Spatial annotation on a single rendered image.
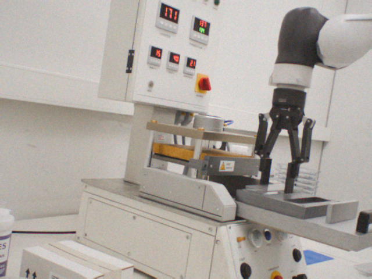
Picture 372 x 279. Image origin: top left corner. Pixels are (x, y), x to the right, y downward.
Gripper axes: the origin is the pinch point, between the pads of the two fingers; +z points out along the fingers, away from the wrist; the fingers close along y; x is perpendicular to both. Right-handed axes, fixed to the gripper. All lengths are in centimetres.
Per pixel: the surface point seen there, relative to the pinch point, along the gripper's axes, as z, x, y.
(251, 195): 3.8, -10.3, -0.1
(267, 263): 19.4, -2.5, 1.9
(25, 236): 27, -25, -59
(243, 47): -50, 102, -81
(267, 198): 3.7, -10.3, 3.6
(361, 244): 8.2, -9.2, 23.5
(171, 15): -37, -7, -33
